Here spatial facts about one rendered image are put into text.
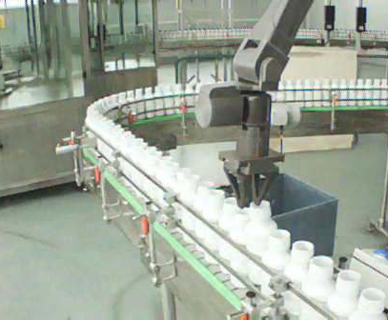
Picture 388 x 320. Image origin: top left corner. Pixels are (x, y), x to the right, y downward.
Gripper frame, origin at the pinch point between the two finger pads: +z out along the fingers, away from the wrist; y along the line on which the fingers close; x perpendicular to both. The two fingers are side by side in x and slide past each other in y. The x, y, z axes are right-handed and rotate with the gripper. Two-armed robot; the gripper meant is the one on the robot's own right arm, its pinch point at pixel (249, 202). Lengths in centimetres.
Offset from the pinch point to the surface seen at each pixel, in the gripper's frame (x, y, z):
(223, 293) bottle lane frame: -5.5, 1.0, 22.3
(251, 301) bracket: 12.8, 6.9, 11.6
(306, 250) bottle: 13.5, -3.0, 4.3
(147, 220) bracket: -32.0, 7.3, 15.1
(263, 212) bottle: 1.9, -2.0, 1.6
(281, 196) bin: -68, -62, 32
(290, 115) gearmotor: -135, -117, 15
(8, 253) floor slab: -250, 38, 125
